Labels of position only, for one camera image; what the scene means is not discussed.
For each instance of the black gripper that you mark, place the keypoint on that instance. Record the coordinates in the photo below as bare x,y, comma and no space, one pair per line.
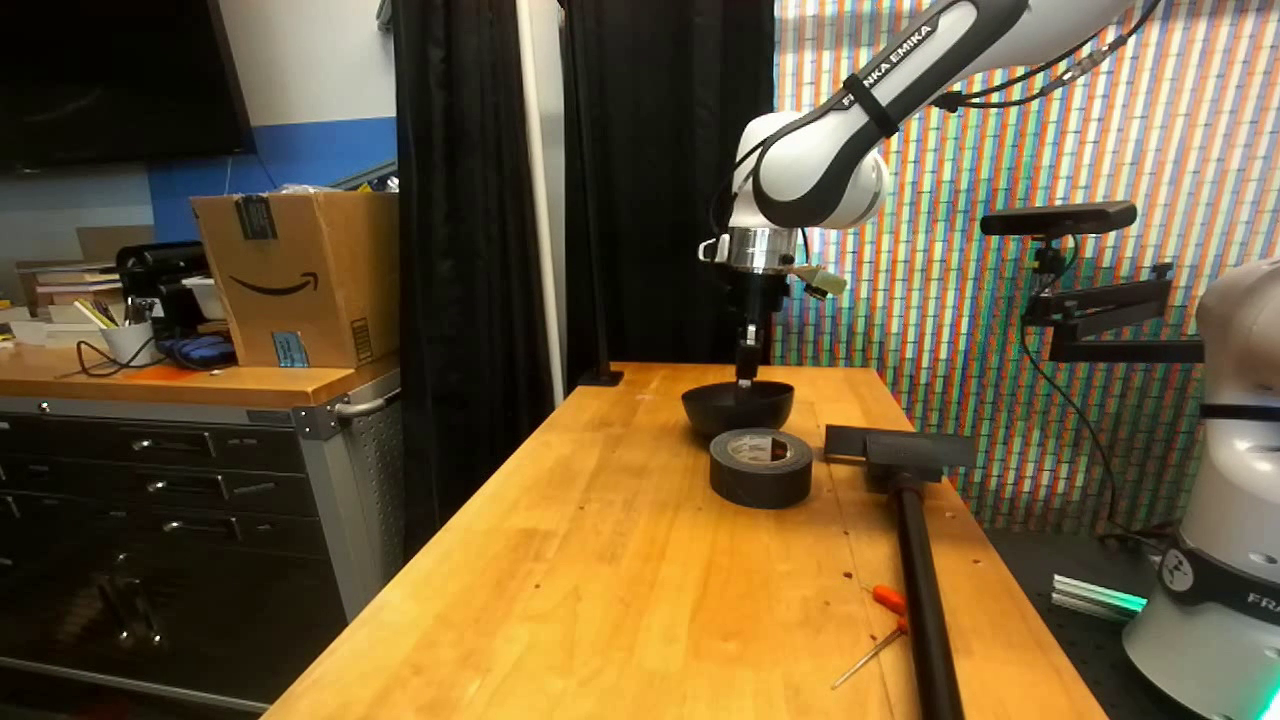
756,307

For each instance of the black bowl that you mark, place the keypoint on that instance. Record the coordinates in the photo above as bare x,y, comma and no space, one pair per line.
739,407

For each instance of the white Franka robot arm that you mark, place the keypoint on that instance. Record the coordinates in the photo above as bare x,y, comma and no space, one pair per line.
814,161

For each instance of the black gaffer tape roll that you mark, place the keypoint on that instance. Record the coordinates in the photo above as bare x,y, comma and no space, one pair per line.
762,470

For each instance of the black table clamp block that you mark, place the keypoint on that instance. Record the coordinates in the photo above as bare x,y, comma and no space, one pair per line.
603,376

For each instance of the black curtain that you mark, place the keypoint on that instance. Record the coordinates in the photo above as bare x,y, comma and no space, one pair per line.
464,242
643,201

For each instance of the Amazon cardboard box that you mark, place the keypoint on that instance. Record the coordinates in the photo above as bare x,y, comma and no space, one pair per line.
303,273

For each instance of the blue flat item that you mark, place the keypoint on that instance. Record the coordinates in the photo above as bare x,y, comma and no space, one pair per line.
201,348

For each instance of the wood-topped drawer workbench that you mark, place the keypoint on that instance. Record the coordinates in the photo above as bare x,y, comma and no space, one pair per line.
174,453

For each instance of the black desktop machine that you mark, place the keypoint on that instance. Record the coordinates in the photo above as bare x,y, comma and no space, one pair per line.
163,286

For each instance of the white cup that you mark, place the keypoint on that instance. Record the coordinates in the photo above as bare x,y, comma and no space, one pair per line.
129,342

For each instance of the stack of books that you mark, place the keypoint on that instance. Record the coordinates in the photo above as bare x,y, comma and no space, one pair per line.
61,286

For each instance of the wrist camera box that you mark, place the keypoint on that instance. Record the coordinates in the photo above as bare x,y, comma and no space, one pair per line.
821,280

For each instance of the black bar camera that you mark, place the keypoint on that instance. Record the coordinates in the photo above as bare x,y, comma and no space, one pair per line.
1061,217

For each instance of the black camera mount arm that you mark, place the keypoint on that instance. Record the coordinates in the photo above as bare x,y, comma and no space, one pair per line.
1102,315

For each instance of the black wall monitor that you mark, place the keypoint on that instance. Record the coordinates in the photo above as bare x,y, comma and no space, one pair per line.
107,72

